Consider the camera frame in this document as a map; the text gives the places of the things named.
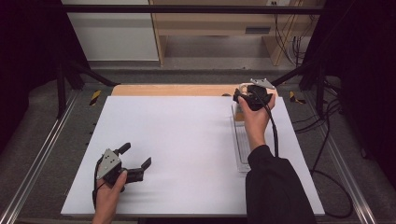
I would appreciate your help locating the aluminium rail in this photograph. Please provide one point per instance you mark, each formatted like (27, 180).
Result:
(40, 149)
(342, 161)

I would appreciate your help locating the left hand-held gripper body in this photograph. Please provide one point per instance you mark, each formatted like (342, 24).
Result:
(107, 166)

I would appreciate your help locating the wooden desk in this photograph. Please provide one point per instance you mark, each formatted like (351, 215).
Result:
(214, 23)

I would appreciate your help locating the white cabinet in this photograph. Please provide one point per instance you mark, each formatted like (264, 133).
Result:
(115, 34)

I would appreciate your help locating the yellow black hazard tape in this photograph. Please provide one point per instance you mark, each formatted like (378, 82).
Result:
(95, 97)
(294, 97)

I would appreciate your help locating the white table cover sheet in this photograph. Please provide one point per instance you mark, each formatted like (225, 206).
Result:
(186, 186)

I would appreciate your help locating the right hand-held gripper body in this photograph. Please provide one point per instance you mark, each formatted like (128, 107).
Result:
(257, 96)

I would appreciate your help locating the black horizontal frame bar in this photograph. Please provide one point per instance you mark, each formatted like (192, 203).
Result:
(186, 9)

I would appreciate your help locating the person's left hand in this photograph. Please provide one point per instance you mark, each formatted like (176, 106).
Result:
(107, 199)

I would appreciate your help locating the person's right hand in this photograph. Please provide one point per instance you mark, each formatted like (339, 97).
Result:
(256, 124)

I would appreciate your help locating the black metal stand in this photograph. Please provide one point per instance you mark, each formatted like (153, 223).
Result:
(61, 90)
(319, 90)

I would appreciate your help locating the black curtain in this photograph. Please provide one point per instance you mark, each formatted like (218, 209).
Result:
(28, 62)
(364, 77)

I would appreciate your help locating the clear plastic tray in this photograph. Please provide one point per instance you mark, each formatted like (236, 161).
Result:
(241, 146)

